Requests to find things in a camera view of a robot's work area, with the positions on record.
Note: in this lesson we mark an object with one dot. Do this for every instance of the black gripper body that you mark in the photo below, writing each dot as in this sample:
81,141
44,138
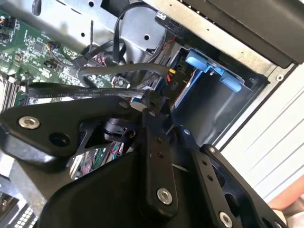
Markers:
107,194

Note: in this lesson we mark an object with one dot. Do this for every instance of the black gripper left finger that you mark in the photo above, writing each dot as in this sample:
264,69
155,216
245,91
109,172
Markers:
47,133

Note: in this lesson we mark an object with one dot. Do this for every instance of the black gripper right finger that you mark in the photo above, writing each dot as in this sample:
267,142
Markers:
225,190

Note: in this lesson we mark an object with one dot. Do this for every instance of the hard disk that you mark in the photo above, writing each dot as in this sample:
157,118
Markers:
196,63

